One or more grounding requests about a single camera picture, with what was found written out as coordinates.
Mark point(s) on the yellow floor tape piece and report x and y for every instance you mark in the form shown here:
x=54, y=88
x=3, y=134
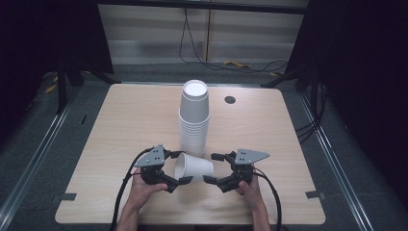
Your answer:
x=236, y=64
x=274, y=74
x=50, y=88

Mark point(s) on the black overhead crossbar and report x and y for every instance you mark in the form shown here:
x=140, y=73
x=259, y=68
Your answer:
x=198, y=5

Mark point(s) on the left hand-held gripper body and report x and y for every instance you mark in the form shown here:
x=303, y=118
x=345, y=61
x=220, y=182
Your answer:
x=154, y=159

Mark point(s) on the person's right hand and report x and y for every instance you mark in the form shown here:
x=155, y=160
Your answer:
x=253, y=194

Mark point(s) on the metal floor rail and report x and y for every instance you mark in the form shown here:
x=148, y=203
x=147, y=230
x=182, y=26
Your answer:
x=38, y=154
x=333, y=160

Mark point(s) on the black metal stand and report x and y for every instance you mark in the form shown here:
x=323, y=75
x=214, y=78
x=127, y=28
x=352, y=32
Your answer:
x=61, y=93

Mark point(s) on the black curtain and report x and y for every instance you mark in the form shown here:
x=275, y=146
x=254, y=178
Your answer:
x=362, y=80
x=38, y=48

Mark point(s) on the single white paper cup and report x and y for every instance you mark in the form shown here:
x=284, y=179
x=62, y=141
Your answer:
x=197, y=166

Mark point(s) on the grey tape strip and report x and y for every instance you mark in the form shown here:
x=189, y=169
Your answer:
x=67, y=196
x=314, y=194

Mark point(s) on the stack of white paper cups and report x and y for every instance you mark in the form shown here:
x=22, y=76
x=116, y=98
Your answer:
x=193, y=128

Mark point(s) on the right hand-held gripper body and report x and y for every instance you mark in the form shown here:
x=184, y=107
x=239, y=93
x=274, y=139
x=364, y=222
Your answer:
x=247, y=157

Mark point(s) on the dark round table grommet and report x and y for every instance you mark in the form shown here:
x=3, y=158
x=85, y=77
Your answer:
x=230, y=99

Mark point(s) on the person's left hand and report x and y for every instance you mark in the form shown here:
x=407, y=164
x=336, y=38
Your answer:
x=141, y=192

